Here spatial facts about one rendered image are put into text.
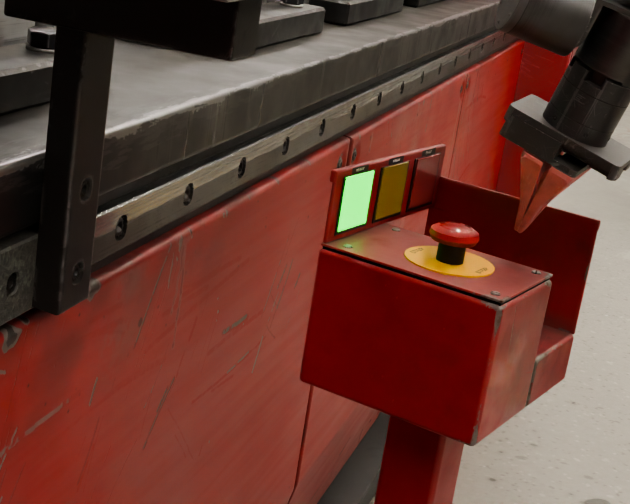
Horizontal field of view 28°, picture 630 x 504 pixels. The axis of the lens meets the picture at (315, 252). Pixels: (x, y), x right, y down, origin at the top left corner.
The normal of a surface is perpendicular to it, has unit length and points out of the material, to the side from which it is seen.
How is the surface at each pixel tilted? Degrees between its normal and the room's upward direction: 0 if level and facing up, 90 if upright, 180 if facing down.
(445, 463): 90
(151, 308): 90
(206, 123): 90
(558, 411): 0
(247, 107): 90
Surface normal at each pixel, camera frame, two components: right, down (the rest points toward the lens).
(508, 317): 0.84, 0.28
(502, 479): 0.15, -0.94
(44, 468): 0.94, 0.22
